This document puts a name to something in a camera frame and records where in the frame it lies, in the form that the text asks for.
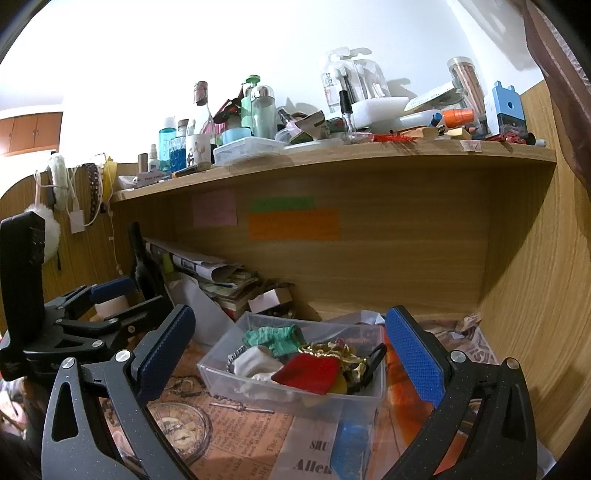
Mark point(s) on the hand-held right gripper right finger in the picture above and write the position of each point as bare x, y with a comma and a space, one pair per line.
415, 360

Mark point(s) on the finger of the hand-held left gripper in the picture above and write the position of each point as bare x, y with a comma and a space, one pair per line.
111, 288
131, 318

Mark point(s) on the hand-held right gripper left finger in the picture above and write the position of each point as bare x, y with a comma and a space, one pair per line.
168, 355

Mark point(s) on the black hair band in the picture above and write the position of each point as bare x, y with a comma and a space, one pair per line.
375, 362

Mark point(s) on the clear plastic storage box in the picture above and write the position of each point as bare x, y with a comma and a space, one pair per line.
221, 374

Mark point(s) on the white cloth with black trim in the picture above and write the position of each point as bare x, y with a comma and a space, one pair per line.
254, 364

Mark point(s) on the green sock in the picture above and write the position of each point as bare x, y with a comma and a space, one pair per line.
272, 339

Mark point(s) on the red cloth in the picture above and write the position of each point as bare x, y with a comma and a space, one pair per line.
304, 374

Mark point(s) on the pink roll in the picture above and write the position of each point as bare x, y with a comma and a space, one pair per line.
111, 307

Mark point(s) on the white fluffy pompom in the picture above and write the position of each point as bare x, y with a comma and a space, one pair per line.
50, 230

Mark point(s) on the yellow highlighter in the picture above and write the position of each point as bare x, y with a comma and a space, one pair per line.
167, 266

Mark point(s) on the stack of newspapers and books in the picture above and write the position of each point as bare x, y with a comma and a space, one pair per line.
217, 281

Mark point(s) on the vintage printed paper mat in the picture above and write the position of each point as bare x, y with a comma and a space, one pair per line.
221, 429

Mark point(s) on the studded headband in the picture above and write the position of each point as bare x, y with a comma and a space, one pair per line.
94, 184

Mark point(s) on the blue card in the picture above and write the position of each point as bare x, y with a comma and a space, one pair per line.
351, 443

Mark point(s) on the white fluffy headband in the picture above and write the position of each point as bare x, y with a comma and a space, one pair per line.
59, 173

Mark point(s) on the yellow headband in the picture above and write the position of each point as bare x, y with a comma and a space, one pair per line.
108, 177

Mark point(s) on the white tube with red print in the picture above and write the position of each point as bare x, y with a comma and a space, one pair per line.
141, 179

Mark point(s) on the small cardboard box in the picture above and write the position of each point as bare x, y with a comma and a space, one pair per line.
270, 301

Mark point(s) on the brown tube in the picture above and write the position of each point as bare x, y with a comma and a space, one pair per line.
142, 162

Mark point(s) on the pink sticky note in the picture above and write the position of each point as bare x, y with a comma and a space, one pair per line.
214, 208

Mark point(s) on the small white spray bottle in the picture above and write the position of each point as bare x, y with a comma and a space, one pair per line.
153, 158

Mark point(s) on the white printed paper sheet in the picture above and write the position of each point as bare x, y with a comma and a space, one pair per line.
304, 447

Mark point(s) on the blue bead bottle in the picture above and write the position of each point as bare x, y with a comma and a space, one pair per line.
178, 156

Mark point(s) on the blue mouthwash bottle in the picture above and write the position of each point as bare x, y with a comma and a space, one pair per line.
166, 143

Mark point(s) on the white printed mug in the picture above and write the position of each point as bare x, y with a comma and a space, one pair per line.
199, 150

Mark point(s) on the orange sticky note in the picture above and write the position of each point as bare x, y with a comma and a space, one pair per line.
293, 225

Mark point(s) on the green sticky note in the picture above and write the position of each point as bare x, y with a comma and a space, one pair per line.
281, 203

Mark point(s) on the clear lidded container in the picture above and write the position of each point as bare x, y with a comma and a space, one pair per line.
247, 150

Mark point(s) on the light blue jar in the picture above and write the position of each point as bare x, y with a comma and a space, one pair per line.
235, 135

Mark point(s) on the glass bottle with cork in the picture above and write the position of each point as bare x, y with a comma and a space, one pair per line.
201, 106

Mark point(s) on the wooden desk shelf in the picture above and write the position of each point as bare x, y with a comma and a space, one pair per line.
323, 161

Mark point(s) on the frosted bottle with silver cap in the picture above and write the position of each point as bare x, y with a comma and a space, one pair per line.
264, 115

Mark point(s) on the green pump bottle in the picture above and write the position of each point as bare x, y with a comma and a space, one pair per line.
250, 104

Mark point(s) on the white plastic dish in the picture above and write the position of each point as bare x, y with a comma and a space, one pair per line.
385, 110

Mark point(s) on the blue pencil sharpener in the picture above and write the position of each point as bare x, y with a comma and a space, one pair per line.
508, 108

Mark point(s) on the clear jar of pencils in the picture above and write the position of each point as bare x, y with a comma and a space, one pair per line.
468, 87

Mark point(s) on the clear blister pack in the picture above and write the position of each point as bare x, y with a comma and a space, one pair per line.
353, 81

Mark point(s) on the brown pink curtain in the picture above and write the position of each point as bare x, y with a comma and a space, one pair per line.
563, 69

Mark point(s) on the wooden wall cabinet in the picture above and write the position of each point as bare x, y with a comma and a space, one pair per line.
32, 131

